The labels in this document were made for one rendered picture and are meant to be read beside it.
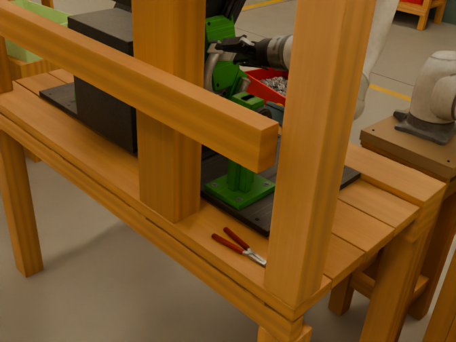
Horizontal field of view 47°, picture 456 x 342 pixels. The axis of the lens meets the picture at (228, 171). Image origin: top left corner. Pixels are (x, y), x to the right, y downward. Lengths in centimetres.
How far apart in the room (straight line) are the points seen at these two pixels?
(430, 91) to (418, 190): 41
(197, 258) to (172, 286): 113
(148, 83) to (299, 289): 52
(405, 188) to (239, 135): 72
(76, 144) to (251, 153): 86
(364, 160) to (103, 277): 136
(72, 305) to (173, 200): 120
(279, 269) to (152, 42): 55
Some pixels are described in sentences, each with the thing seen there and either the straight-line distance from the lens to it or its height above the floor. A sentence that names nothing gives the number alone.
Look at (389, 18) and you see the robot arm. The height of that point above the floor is 134.
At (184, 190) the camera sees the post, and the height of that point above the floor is 97.
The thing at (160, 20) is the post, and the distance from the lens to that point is 113.
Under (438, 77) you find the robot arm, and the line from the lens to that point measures 183.
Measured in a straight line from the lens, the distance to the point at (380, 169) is 163.
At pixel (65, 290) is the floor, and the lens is 247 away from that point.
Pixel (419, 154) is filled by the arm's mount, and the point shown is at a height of 89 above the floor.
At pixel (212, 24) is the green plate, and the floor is 125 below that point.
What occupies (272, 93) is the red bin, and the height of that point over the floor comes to 91.
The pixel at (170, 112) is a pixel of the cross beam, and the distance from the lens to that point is 109.
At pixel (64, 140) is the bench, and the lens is 173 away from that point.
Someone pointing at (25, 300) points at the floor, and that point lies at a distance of 247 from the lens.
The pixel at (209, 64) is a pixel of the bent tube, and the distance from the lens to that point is 152.
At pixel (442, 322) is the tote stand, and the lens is 190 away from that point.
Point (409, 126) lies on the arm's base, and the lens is 191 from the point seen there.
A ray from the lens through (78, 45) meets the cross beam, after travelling 133.
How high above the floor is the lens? 169
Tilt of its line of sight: 31 degrees down
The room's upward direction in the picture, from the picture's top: 4 degrees clockwise
